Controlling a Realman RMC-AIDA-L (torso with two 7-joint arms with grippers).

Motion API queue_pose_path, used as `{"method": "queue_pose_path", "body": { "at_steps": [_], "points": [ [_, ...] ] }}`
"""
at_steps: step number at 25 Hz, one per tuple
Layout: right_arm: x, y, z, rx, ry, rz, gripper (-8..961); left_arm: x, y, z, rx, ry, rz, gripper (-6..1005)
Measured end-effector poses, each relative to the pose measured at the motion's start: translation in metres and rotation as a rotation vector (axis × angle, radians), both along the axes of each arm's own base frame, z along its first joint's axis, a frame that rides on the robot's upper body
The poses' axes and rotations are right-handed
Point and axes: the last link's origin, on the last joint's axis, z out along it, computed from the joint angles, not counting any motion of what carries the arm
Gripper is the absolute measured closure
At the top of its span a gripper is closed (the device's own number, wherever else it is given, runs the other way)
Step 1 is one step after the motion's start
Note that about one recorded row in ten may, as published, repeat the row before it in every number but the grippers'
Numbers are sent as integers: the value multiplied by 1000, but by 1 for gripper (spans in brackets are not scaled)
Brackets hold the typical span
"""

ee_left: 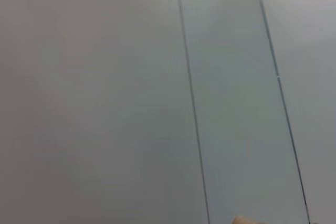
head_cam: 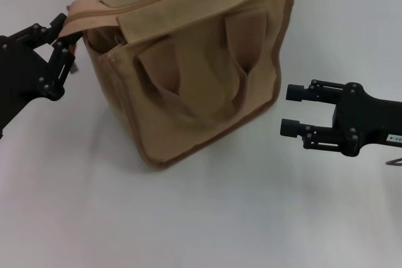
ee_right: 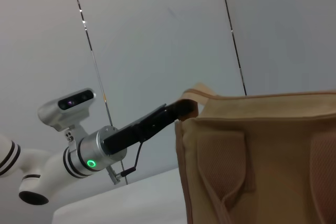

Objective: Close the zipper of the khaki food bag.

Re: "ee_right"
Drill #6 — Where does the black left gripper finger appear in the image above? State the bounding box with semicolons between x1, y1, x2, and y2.
167;99;200;123

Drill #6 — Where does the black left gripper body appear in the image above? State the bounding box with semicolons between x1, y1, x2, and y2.
103;103;176;156

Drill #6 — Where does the khaki fabric food bag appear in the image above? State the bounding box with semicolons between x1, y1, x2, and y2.
174;82;336;224

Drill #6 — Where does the left gripper cable with plug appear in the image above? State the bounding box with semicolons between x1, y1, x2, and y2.
106;141;144;185

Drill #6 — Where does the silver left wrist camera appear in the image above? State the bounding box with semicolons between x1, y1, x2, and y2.
37;87;97;152

